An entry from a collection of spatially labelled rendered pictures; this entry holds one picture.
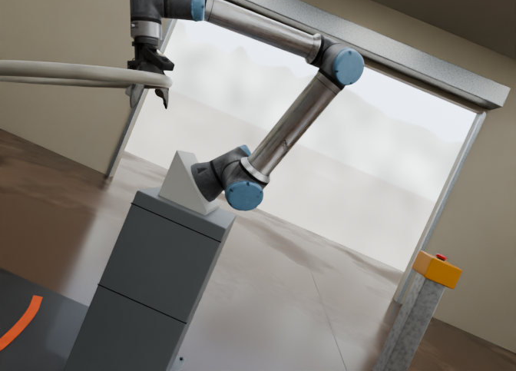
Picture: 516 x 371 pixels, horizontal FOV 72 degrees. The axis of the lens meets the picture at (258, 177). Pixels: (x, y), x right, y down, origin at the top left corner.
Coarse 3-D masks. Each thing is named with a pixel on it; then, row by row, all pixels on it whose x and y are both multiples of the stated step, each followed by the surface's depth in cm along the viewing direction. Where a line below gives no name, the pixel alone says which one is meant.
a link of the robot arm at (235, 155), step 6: (234, 150) 156; (240, 150) 154; (246, 150) 154; (222, 156) 157; (228, 156) 154; (234, 156) 153; (240, 156) 153; (246, 156) 153; (216, 162) 155; (222, 162) 154; (228, 162) 150; (216, 168) 154; (222, 168) 152
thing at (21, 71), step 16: (0, 64) 67; (16, 64) 67; (32, 64) 67; (48, 64) 68; (64, 64) 69; (0, 80) 94; (16, 80) 98; (32, 80) 102; (48, 80) 105; (64, 80) 108; (80, 80) 110; (96, 80) 73; (112, 80) 74; (128, 80) 77; (144, 80) 80; (160, 80) 85
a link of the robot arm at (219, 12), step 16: (208, 0) 117; (208, 16) 119; (224, 16) 120; (240, 16) 121; (256, 16) 123; (240, 32) 125; (256, 32) 125; (272, 32) 125; (288, 32) 127; (304, 32) 131; (288, 48) 130; (304, 48) 131; (320, 48) 130; (320, 64) 133
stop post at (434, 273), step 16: (432, 256) 134; (432, 272) 128; (448, 272) 128; (416, 288) 134; (432, 288) 130; (416, 304) 131; (432, 304) 130; (400, 320) 135; (416, 320) 131; (400, 336) 131; (416, 336) 131; (384, 352) 137; (400, 352) 131; (384, 368) 132; (400, 368) 132
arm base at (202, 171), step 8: (192, 168) 156; (200, 168) 155; (208, 168) 155; (200, 176) 153; (208, 176) 153; (216, 176) 154; (200, 184) 152; (208, 184) 153; (216, 184) 155; (200, 192) 153; (208, 192) 154; (216, 192) 158; (208, 200) 158
